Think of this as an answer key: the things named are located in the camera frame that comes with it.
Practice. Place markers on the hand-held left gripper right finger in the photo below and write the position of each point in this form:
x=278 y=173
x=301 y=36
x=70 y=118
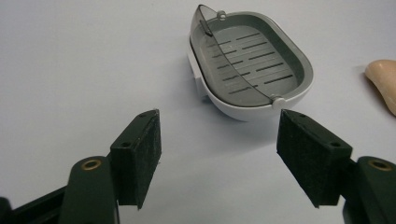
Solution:
x=314 y=155

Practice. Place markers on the white soap box with grey tray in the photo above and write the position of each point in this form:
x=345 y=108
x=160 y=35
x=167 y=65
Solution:
x=249 y=62

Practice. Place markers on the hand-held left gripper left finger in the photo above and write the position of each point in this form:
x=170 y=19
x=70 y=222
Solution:
x=134 y=161

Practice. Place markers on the beige soap bar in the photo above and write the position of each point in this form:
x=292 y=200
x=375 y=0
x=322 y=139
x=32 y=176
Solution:
x=384 y=81

